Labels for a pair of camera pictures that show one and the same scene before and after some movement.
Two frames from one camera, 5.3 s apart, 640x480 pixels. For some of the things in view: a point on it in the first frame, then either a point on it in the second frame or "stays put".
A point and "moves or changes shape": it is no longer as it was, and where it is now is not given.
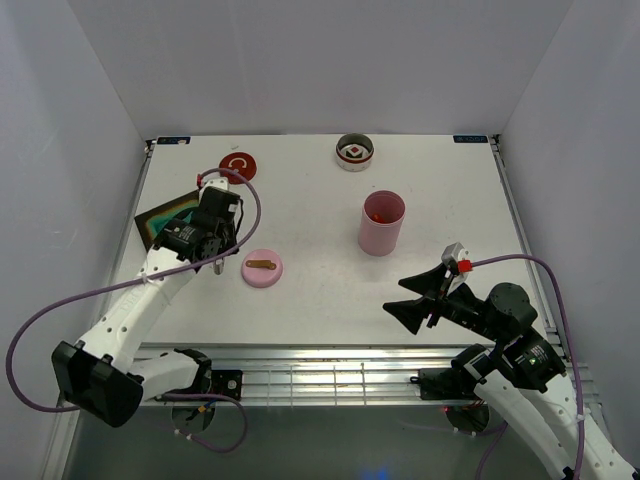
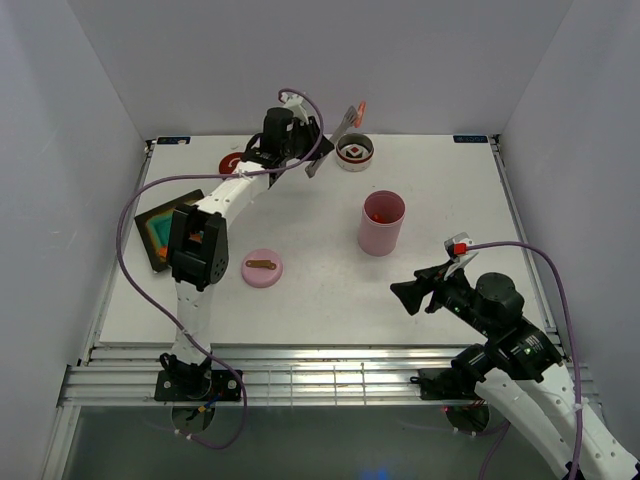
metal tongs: (218, 266) moves or changes shape
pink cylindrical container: (382, 217) stays put
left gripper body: (229, 238) to (304, 142)
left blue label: (177, 140) stays put
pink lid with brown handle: (262, 268) stays put
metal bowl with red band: (350, 163) stays put
